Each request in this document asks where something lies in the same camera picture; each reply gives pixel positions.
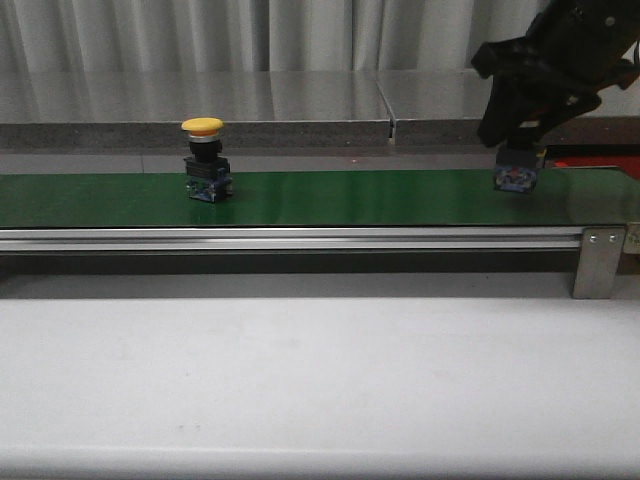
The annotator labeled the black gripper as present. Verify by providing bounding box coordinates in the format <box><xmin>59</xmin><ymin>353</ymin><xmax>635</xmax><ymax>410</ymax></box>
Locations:
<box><xmin>471</xmin><ymin>9</ymin><xmax>639</xmax><ymax>150</ymax></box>

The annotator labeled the red mushroom push button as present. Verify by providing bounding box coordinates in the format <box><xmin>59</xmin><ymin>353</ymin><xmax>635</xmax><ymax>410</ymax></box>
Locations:
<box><xmin>493</xmin><ymin>120</ymin><xmax>546</xmax><ymax>193</ymax></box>

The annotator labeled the yellow mushroom button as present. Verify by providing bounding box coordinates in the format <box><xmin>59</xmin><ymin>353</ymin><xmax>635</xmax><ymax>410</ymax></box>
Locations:
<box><xmin>181</xmin><ymin>117</ymin><xmax>233</xmax><ymax>203</ymax></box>

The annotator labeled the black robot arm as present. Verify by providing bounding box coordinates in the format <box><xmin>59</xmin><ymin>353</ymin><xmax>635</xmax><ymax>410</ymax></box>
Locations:
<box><xmin>471</xmin><ymin>1</ymin><xmax>639</xmax><ymax>148</ymax></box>

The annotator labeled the right grey stone slab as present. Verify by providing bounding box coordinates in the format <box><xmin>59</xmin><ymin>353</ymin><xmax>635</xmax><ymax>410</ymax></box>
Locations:
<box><xmin>376</xmin><ymin>69</ymin><xmax>639</xmax><ymax>147</ymax></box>

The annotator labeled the grey stone slab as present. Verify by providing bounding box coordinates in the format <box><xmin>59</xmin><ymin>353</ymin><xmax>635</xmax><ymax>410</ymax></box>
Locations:
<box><xmin>376</xmin><ymin>69</ymin><xmax>639</xmax><ymax>147</ymax></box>
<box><xmin>1</xmin><ymin>72</ymin><xmax>392</xmax><ymax>151</ymax></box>

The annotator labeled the green conveyor belt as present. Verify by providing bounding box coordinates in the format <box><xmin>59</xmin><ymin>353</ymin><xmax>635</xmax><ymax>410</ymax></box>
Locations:
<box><xmin>1</xmin><ymin>169</ymin><xmax>639</xmax><ymax>228</ymax></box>

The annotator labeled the red plastic tray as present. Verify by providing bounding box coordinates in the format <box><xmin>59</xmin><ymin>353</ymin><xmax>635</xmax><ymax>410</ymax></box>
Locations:
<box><xmin>553</xmin><ymin>156</ymin><xmax>640</xmax><ymax>180</ymax></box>

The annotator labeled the steel conveyor end plate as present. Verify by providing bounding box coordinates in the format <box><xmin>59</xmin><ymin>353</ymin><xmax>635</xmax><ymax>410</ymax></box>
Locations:
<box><xmin>623</xmin><ymin>221</ymin><xmax>640</xmax><ymax>255</ymax></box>

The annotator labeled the left grey stone slab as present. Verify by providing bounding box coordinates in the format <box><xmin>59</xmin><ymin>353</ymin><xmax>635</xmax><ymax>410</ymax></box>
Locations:
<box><xmin>1</xmin><ymin>72</ymin><xmax>392</xmax><ymax>151</ymax></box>

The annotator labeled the grey pleated curtain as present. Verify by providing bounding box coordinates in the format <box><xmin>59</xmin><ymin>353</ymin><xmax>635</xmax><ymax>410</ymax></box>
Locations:
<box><xmin>1</xmin><ymin>1</ymin><xmax>543</xmax><ymax>73</ymax></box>

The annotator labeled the steel conveyor support bracket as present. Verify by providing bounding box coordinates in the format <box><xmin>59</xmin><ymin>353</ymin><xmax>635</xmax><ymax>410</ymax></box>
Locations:
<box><xmin>572</xmin><ymin>227</ymin><xmax>626</xmax><ymax>299</ymax></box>

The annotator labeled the aluminium conveyor side rail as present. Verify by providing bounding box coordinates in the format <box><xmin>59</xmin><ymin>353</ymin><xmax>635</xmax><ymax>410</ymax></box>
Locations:
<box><xmin>1</xmin><ymin>226</ymin><xmax>583</xmax><ymax>255</ymax></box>

